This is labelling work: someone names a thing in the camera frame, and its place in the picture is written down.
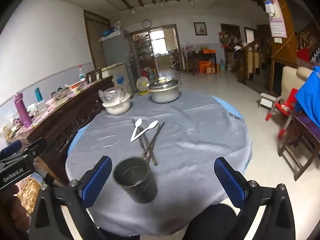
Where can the dark wooden sideboard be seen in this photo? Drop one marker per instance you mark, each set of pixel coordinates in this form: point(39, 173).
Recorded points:
point(75, 115)

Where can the white step stool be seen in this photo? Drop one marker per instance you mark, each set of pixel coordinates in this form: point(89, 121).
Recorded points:
point(266, 101)

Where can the wooden chair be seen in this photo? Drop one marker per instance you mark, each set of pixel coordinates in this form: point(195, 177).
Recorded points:
point(302, 135)

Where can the glass display cabinet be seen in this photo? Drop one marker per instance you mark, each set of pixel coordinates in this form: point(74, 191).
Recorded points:
point(143, 52)

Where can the clear plastic bag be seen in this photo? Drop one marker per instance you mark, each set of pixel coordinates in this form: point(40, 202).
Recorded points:
point(112, 95)

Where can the red-capped plastic bottle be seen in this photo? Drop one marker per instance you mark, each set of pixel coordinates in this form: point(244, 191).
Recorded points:
point(81, 75)

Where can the blue water jug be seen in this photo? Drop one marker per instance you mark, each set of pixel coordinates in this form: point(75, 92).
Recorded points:
point(222, 65)

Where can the orange cardboard boxes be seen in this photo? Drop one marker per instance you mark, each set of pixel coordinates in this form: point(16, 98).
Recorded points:
point(207, 67)

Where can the glass pot with lid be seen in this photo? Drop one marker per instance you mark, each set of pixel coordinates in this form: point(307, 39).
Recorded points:
point(59, 93)

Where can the metal cup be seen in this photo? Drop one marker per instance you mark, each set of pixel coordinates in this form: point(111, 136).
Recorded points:
point(136, 180)

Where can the metal cooking pot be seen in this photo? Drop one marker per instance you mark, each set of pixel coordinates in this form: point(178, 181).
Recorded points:
point(165, 95)

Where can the white pot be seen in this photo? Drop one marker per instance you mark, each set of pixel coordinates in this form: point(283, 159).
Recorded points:
point(117, 107)

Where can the purple thermos bottle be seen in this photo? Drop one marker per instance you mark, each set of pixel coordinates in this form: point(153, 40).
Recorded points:
point(22, 110)

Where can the teal bottle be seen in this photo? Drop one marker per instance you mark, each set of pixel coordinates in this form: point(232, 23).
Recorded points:
point(38, 95)

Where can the wall calendar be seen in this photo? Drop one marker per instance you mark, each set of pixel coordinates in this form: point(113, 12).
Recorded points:
point(277, 22)

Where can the blue cloth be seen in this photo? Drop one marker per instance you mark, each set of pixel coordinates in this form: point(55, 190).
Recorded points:
point(310, 95)

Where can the small white fan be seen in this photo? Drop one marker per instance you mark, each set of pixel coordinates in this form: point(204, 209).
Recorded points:
point(143, 83)

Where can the wooden stair railing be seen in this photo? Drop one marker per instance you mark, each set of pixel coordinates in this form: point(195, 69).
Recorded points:
point(250, 60)

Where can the wooden door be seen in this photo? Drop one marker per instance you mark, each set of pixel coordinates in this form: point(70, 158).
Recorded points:
point(96, 37)

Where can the beige sofa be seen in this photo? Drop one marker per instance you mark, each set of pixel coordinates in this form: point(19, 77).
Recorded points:
point(290, 80)

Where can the framed wall picture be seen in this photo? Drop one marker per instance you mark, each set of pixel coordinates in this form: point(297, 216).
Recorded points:
point(200, 29)

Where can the dark wooden side table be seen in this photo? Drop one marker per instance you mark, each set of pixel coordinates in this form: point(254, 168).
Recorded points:
point(201, 55)

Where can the round wall clock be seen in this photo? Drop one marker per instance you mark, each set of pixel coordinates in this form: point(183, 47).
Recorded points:
point(146, 24)

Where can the red child chair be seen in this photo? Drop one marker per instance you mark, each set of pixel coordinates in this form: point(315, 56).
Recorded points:
point(285, 108)

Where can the grey tablecloth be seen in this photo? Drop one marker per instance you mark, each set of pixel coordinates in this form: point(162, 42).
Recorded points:
point(200, 142)

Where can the white chest freezer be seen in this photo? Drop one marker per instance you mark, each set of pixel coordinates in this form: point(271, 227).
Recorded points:
point(121, 77)

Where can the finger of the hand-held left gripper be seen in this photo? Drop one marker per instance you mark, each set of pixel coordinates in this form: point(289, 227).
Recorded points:
point(36, 146)
point(10, 148)

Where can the white plastic spoon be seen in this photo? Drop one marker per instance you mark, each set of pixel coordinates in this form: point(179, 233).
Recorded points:
point(138, 123)
point(152, 125)

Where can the grey refrigerator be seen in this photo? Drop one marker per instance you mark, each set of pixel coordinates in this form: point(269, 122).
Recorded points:
point(115, 50)

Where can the red and white bowl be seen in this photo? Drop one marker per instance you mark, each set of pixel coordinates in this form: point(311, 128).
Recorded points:
point(74, 88)

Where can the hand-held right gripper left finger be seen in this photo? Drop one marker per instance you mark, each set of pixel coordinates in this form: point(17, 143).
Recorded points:
point(96, 178)

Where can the patterned floor mat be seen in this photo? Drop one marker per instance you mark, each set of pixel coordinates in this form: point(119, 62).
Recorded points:
point(27, 192)

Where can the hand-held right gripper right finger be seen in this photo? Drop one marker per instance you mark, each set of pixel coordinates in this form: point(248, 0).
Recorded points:
point(230, 180)

